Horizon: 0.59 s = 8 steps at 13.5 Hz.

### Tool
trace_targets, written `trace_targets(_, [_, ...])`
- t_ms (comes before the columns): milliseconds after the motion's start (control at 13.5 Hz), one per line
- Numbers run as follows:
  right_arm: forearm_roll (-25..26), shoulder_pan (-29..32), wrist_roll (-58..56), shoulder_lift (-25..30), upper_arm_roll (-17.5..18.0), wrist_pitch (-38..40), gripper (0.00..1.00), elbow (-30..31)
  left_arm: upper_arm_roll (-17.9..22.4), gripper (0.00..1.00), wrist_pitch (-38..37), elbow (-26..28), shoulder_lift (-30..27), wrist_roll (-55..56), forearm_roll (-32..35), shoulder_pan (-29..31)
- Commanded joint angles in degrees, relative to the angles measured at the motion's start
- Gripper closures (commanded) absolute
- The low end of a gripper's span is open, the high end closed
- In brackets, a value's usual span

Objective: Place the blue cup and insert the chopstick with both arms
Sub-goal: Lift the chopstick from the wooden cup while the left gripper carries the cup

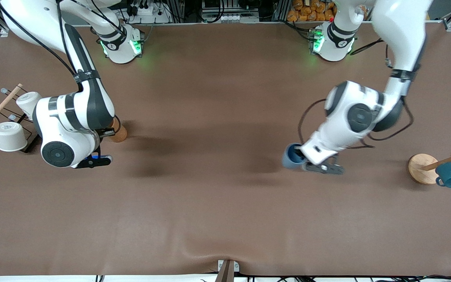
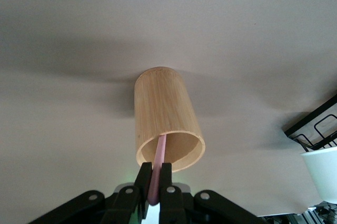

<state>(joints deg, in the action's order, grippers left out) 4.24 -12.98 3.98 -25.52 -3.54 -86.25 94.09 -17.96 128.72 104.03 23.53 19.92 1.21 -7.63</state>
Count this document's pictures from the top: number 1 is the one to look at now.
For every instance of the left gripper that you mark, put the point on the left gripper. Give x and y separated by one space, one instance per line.
299 153

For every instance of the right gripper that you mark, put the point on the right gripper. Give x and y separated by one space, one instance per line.
103 132

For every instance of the blue cup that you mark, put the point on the blue cup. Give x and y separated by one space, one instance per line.
288 158

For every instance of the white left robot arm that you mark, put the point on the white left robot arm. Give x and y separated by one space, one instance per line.
350 117

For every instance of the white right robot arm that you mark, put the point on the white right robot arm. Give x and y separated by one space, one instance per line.
88 102

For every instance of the white cup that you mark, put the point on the white cup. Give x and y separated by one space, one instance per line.
10 137
27 102

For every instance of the brown wooden cylinder holder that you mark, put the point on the brown wooden cylinder holder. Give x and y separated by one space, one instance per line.
120 135

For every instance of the wooden mug tree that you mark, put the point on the wooden mug tree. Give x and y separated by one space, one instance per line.
421 166

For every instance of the brown table mat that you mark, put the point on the brown table mat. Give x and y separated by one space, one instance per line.
225 196

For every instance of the white power strip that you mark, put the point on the white power strip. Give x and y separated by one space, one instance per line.
151 15

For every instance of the orange bread pile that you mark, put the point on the orange bread pile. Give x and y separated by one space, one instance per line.
307 11

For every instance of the metal equipment shelf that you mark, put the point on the metal equipment shelf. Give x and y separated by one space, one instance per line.
229 17

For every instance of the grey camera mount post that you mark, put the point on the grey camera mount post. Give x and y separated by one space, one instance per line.
226 272

